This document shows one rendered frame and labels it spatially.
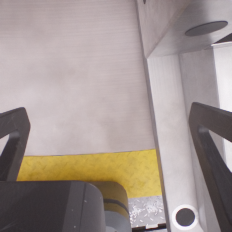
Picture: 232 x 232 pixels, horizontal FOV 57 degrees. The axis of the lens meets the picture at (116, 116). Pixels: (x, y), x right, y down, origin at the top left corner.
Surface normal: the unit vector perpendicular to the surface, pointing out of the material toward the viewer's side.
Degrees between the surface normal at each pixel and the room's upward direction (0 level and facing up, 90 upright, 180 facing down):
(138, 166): 0
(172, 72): 0
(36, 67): 0
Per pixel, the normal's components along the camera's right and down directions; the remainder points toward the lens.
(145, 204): 0.00, 0.07
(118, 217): 0.35, -0.50
